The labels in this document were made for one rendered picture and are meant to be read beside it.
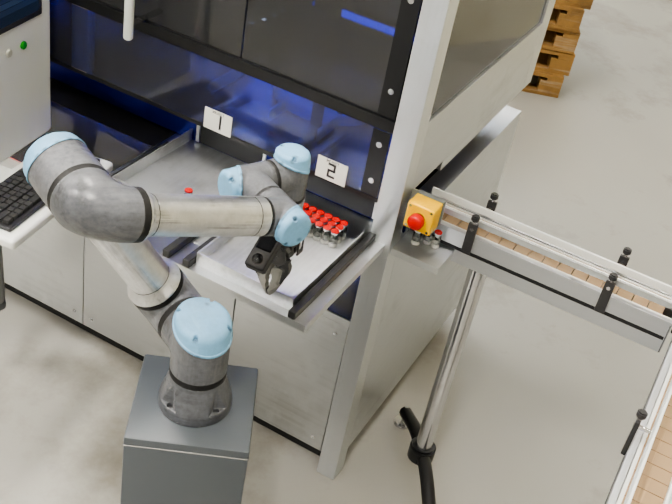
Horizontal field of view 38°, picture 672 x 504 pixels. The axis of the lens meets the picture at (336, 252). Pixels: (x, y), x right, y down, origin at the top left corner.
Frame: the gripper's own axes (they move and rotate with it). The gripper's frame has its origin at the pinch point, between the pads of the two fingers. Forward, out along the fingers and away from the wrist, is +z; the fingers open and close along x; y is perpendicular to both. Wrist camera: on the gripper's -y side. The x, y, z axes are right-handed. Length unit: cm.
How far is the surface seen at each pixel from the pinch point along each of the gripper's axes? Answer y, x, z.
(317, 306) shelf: 6.8, -9.7, 3.6
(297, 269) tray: 15.4, 0.6, 3.3
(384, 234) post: 39.1, -10.4, 0.6
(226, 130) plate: 39, 38, -9
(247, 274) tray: 6.0, 8.6, 3.4
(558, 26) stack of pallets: 353, 28, 51
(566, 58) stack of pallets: 359, 19, 68
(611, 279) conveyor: 48, -64, -7
